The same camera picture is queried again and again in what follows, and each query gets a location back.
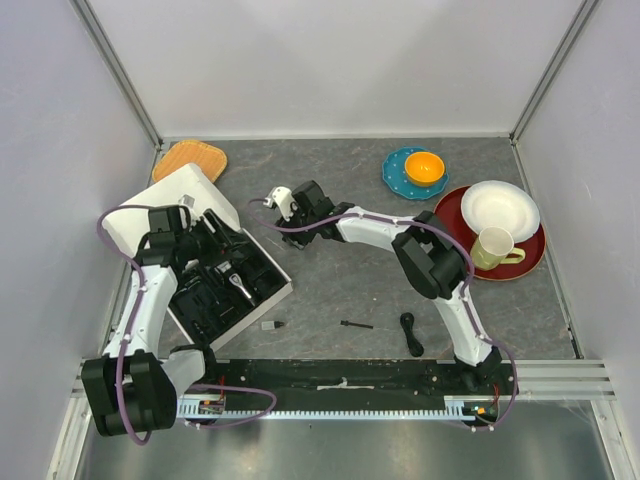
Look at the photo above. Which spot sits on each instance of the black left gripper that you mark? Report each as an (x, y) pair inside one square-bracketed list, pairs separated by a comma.
[(186, 231)]

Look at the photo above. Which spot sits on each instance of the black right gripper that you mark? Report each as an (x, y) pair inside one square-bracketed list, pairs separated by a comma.
[(298, 239)]

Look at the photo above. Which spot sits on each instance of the white clipper kit box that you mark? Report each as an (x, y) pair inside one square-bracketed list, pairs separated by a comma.
[(225, 279)]

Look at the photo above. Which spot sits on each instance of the black cleaning brush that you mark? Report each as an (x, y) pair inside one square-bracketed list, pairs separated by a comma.
[(356, 325)]

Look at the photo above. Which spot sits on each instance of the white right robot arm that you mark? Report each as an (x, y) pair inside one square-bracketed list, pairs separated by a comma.
[(434, 263)]

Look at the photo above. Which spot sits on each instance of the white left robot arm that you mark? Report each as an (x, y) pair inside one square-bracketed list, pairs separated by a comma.
[(129, 390)]

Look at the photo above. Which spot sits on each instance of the silver black hair clipper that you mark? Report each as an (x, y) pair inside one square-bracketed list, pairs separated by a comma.
[(228, 271)]

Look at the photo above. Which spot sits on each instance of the teal dotted plate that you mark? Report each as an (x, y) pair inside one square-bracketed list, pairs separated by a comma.
[(393, 174)]

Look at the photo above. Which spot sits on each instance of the woven orange tray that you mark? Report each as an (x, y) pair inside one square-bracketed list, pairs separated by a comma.
[(211, 160)]

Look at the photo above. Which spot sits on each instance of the orange bowl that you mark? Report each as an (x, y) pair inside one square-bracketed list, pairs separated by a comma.
[(424, 168)]

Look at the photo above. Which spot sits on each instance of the dark red plate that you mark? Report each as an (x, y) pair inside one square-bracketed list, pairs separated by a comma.
[(448, 210)]

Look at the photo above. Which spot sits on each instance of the white paper bowl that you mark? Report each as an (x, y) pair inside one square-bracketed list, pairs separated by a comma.
[(494, 203)]

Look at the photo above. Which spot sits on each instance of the pale yellow mug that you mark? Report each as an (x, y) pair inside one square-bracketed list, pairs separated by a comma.
[(495, 246)]

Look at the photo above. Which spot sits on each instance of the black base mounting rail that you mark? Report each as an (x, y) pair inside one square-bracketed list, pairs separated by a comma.
[(353, 385)]

